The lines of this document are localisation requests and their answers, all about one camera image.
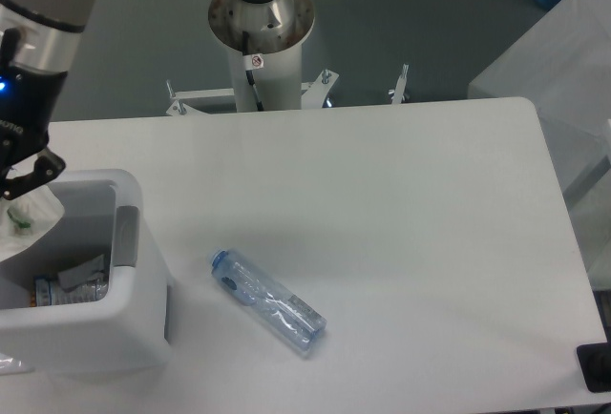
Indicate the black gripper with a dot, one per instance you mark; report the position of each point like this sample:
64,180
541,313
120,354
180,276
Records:
27,103

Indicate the clear plastic bag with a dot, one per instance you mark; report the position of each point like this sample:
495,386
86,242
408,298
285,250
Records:
26,219

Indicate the clear blue plastic bottle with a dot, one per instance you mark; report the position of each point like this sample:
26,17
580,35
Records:
279,309

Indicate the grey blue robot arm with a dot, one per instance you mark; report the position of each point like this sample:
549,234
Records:
39,40

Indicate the white trash can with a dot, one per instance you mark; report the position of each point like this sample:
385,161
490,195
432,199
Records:
125,330

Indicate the grey wrapper in bin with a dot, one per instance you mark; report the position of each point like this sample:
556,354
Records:
87,271

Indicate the crushed bottle in bin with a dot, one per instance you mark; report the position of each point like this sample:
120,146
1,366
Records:
47,292

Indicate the clear plastic wrap left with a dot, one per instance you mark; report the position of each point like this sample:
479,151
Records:
13,366

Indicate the translucent white box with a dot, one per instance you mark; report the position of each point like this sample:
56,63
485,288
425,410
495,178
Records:
562,65

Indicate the black device at edge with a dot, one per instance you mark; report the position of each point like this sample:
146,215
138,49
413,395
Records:
594,361

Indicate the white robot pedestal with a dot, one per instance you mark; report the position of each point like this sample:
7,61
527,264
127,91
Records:
265,37

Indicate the white pedestal base frame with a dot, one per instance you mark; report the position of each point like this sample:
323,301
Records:
314,95

